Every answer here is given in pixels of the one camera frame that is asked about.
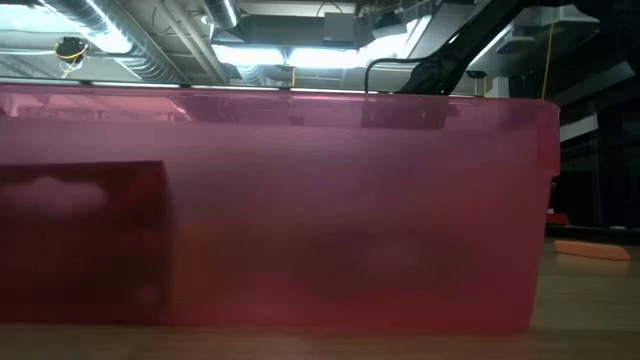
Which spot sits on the orange marker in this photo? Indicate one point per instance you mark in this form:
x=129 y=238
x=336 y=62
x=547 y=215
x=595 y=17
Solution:
x=592 y=250

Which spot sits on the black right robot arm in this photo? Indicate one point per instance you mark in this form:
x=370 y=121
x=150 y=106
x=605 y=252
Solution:
x=460 y=50

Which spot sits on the red translucent plastic tray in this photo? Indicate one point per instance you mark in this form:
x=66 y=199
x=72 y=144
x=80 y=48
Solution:
x=350 y=200

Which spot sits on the ceiling light fixture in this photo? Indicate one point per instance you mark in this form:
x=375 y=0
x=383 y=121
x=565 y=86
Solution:
x=300 y=56

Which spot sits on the grey ceiling box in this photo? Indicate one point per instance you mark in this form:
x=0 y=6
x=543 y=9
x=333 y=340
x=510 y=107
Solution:
x=340 y=27

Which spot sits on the small red object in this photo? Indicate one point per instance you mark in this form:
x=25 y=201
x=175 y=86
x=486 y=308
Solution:
x=557 y=219

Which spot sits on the dark rectangular sticker label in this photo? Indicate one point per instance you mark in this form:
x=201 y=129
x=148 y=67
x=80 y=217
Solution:
x=75 y=250

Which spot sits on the small silver ceiling duct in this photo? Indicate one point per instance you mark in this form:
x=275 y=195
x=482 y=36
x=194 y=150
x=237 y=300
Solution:
x=222 y=12

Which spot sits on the large silver ceiling duct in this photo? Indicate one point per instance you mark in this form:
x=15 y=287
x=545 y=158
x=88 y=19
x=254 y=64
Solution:
x=100 y=30

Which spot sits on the black aluminium table frame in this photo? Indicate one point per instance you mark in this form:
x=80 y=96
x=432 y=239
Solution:
x=590 y=232

